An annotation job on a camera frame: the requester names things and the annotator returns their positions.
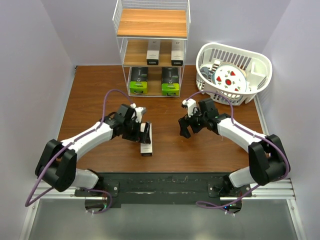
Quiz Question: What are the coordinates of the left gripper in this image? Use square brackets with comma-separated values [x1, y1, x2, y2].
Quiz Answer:
[122, 118, 150, 144]

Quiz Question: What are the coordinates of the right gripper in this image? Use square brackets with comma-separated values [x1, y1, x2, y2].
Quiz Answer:
[178, 106, 207, 139]

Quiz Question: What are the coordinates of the small silver box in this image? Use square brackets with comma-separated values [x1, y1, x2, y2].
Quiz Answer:
[140, 124, 153, 157]

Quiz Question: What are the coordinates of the black green razor box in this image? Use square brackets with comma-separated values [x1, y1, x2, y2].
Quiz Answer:
[161, 67, 180, 97]
[129, 67, 149, 95]

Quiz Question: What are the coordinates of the narrow silver razor box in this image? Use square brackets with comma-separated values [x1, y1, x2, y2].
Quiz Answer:
[171, 40, 185, 66]

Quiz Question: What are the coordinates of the silver box with H logo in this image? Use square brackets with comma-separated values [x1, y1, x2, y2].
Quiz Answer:
[146, 39, 161, 65]

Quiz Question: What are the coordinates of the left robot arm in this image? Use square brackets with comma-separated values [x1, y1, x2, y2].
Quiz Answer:
[35, 104, 151, 196]

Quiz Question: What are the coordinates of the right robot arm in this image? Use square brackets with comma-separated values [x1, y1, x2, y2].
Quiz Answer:
[178, 98, 290, 197]

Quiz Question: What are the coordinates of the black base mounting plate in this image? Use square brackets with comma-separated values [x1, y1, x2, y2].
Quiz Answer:
[74, 172, 257, 213]

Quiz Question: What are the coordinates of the grey item in basket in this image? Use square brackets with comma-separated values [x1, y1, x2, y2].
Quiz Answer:
[200, 66, 212, 82]

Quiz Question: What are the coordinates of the watermelon pattern plate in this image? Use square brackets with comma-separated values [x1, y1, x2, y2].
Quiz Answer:
[211, 63, 248, 93]

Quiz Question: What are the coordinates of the white plastic dish basket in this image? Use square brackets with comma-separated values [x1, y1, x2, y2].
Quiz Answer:
[196, 42, 273, 106]

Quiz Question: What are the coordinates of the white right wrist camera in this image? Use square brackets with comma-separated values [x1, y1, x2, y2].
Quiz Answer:
[181, 98, 198, 118]

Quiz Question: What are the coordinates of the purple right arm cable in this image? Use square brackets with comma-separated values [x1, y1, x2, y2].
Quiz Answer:
[186, 90, 291, 210]

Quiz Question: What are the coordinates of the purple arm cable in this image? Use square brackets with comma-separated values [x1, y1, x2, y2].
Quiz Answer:
[186, 90, 291, 210]
[24, 89, 136, 215]

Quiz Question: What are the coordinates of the white wire wooden shelf rack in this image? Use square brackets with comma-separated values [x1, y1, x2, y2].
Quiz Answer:
[112, 0, 191, 98]

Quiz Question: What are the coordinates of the aluminium frame rail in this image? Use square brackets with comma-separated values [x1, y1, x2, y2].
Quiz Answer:
[19, 96, 307, 240]

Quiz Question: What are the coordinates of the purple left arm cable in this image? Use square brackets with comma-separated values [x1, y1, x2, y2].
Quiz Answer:
[24, 89, 136, 215]

